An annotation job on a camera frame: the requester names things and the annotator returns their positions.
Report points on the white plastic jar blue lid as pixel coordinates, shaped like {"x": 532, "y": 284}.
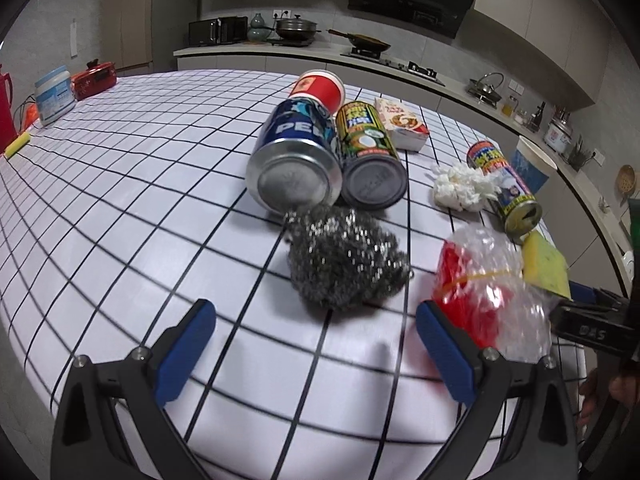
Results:
{"x": 55, "y": 100}

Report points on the long upper cabinet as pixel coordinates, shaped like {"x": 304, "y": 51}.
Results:
{"x": 540, "y": 25}

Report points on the white tissue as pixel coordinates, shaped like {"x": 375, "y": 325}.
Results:
{"x": 460, "y": 187}

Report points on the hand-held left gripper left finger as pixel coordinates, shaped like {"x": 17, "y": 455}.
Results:
{"x": 185, "y": 355}

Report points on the clear plastic bag red contents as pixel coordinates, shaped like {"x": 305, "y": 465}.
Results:
{"x": 475, "y": 285}

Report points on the blue paper cup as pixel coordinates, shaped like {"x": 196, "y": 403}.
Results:
{"x": 530, "y": 170}

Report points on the yellow oil bottle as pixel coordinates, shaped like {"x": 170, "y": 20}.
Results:
{"x": 509, "y": 108}

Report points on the black toaster oven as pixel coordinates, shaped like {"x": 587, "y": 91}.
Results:
{"x": 210, "y": 32}

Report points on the teal ceramic vase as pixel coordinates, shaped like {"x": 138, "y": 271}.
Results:
{"x": 257, "y": 30}

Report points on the blue soda can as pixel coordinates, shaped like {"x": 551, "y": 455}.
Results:
{"x": 290, "y": 160}

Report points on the red paper cup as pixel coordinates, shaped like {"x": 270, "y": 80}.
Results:
{"x": 320, "y": 87}

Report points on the red radio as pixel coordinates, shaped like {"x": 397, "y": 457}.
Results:
{"x": 95, "y": 80}

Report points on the gas stove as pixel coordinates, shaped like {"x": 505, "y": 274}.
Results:
{"x": 400, "y": 64}

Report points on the bamboo strainer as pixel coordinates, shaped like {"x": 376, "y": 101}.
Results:
{"x": 626, "y": 180}

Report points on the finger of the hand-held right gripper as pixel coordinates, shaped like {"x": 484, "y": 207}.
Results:
{"x": 582, "y": 291}
{"x": 565, "y": 317}

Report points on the person's right hand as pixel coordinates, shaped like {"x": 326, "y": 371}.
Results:
{"x": 592, "y": 400}

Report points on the small food box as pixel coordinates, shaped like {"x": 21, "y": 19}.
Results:
{"x": 400, "y": 120}

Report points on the steel wool scrubber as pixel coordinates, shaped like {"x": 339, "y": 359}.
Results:
{"x": 340, "y": 255}

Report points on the green drink can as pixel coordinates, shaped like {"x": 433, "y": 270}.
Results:
{"x": 365, "y": 140}

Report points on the grey refrigerator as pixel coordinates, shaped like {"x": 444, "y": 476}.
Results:
{"x": 135, "y": 20}

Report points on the dark sauce bottle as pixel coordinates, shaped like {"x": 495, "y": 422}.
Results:
{"x": 538, "y": 119}

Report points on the metal kettle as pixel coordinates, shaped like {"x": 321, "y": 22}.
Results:
{"x": 487, "y": 91}

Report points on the red thermos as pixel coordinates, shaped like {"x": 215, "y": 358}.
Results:
{"x": 5, "y": 110}

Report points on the white checked tablecloth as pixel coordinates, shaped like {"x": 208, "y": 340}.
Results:
{"x": 125, "y": 210}

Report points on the white rice cooker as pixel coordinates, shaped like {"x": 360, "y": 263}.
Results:
{"x": 557, "y": 135}

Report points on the small yellow sponge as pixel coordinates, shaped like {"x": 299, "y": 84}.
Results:
{"x": 17, "y": 145}

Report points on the utensil holder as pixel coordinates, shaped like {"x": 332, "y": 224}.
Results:
{"x": 580, "y": 157}

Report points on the red label drink can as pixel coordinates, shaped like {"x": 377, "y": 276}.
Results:
{"x": 505, "y": 185}

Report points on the lidded cooking pot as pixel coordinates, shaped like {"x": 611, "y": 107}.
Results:
{"x": 297, "y": 29}

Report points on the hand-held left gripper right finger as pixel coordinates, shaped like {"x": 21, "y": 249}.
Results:
{"x": 447, "y": 355}

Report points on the yellow green sponge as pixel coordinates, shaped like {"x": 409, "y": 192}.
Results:
{"x": 542, "y": 262}

